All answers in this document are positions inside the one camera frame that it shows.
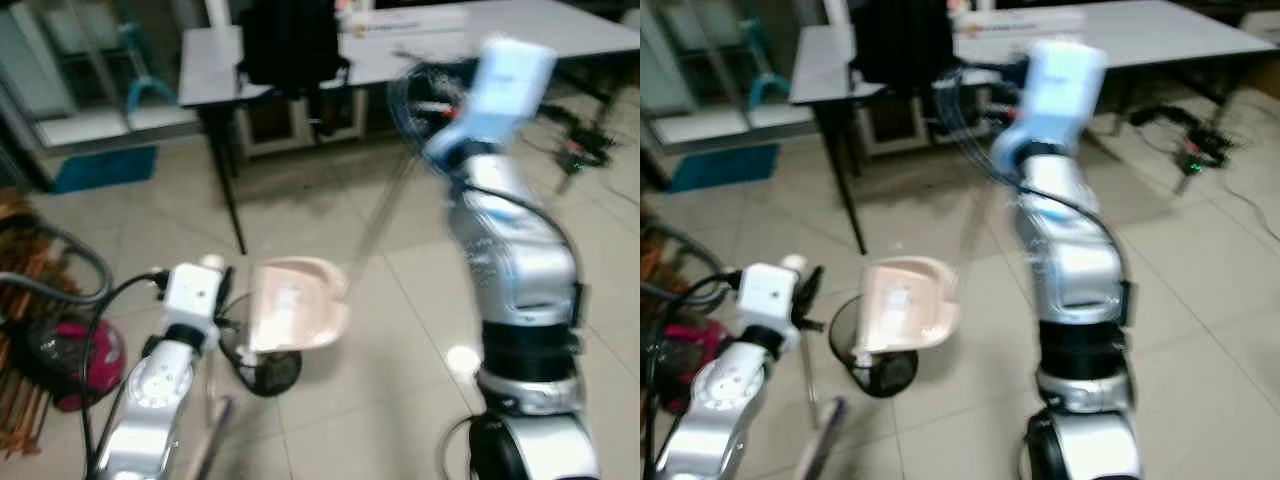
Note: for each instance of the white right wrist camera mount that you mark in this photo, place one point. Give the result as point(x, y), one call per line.
point(505, 90)
point(1060, 90)

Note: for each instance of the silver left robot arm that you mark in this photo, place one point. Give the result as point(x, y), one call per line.
point(150, 400)
point(715, 400)

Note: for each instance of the thin grey broom stick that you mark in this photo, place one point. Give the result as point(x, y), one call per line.
point(385, 225)

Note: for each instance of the brown wooden rack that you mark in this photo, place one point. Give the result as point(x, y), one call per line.
point(655, 260)
point(20, 380)

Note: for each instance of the black bag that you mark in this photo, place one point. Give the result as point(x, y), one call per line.
point(290, 40)
point(900, 40)

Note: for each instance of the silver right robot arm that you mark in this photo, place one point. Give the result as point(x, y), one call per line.
point(520, 260)
point(1075, 260)

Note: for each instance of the dark purple flat slat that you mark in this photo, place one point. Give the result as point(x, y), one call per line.
point(828, 435)
point(215, 435)

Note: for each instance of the white low cabinet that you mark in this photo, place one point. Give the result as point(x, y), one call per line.
point(300, 125)
point(915, 125)

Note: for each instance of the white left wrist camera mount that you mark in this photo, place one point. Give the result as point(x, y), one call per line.
point(765, 295)
point(190, 295)

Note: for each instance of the magenta round object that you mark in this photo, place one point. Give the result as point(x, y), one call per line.
point(95, 365)
point(700, 355)

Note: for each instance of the teal stand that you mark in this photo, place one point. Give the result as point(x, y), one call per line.
point(768, 85)
point(150, 85)

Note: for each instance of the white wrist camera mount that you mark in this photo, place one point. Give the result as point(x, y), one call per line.
point(505, 90)
point(1060, 90)
point(765, 295)
point(190, 295)

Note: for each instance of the beige plastic dustpan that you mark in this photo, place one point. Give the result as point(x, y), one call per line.
point(295, 305)
point(905, 305)

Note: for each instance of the blue box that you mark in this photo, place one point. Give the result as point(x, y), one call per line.
point(105, 168)
point(725, 168)

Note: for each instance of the white table with black legs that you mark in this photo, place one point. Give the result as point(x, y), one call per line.
point(560, 30)
point(1150, 35)

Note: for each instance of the flat white printed box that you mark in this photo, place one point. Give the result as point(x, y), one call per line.
point(410, 22)
point(1025, 20)

